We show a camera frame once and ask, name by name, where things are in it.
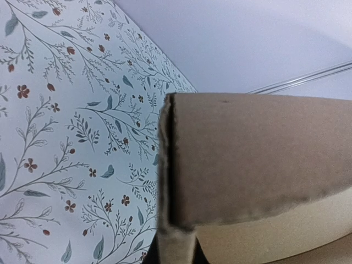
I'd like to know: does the floral patterned table mat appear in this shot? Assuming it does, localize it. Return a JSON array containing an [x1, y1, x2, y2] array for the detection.
[[1, 1, 194, 263]]

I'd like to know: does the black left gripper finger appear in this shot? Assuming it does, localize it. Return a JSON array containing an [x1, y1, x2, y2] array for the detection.
[[142, 236, 160, 264]]

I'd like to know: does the right aluminium corner post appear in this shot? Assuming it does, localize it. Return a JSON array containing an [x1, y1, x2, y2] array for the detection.
[[248, 60, 351, 95]]

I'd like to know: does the brown cardboard box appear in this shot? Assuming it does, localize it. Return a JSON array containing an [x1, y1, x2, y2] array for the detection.
[[154, 93, 351, 263]]

